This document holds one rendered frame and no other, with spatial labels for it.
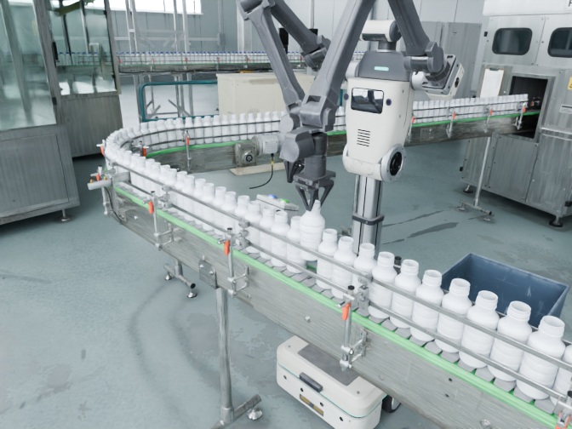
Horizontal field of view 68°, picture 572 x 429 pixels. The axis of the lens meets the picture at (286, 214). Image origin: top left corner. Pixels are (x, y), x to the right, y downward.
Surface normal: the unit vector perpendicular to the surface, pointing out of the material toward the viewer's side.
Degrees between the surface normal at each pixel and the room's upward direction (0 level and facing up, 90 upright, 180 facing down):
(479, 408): 90
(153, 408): 0
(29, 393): 0
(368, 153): 90
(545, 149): 90
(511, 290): 90
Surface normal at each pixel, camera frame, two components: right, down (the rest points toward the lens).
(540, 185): -0.89, 0.16
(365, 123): -0.70, 0.26
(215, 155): 0.46, 0.35
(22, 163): 0.71, 0.29
